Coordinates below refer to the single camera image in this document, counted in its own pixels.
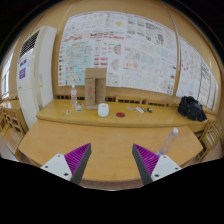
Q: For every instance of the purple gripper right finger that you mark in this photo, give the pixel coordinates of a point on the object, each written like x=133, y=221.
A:
x=151, y=166

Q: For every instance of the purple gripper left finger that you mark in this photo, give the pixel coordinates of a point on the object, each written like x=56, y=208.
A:
x=70, y=166

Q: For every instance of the clear plastic water bottle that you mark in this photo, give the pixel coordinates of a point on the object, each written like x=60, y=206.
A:
x=168, y=142

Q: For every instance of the small dark object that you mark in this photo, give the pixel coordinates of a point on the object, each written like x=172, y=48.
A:
x=149, y=110

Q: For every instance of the small white card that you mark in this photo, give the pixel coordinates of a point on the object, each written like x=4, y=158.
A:
x=139, y=110

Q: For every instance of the red round lid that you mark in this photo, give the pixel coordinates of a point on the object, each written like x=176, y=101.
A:
x=120, y=114

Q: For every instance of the far clear plastic bottle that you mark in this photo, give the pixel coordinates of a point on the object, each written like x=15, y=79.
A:
x=73, y=96

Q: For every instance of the white cup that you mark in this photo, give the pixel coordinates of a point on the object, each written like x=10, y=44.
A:
x=103, y=110

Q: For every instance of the wooden chair right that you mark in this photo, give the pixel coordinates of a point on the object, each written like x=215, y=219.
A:
x=210, y=138

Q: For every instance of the wooden chair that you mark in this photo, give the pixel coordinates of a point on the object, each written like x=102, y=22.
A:
x=210, y=138
x=15, y=119

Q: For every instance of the black bag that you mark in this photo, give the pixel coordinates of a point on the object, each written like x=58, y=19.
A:
x=190, y=108

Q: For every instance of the wooden chair left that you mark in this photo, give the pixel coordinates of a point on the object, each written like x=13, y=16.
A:
x=15, y=119

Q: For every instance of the brown cardboard box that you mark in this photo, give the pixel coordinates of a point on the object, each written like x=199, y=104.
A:
x=95, y=87

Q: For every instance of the white standing air conditioner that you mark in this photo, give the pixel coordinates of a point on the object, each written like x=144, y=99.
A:
x=34, y=76

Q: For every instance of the right wall poster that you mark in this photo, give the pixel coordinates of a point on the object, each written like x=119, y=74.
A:
x=196, y=78

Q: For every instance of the large wall poster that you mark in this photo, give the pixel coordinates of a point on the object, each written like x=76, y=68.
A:
x=137, y=52

